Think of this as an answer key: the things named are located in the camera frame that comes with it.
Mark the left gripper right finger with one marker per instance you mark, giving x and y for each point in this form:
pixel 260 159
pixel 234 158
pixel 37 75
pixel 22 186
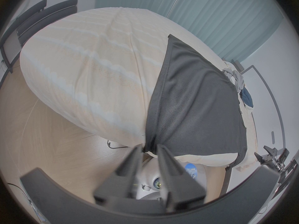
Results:
pixel 184 185

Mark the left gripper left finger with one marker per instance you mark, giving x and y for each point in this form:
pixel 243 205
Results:
pixel 121 181

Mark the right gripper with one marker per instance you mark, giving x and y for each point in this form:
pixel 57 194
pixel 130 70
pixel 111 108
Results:
pixel 273 163

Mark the black T-shirt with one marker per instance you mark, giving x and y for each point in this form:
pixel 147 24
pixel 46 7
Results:
pixel 193 101

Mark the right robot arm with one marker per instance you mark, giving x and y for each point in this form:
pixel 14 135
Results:
pixel 287 174

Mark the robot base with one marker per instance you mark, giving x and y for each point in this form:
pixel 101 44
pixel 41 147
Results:
pixel 149 171

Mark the pile of clothes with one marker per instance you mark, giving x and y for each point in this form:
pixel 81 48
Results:
pixel 245 94

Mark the bed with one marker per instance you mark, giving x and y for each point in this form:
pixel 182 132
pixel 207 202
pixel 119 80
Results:
pixel 93 73

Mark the black chest of drawers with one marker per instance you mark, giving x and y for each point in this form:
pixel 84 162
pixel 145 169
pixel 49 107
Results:
pixel 46 15

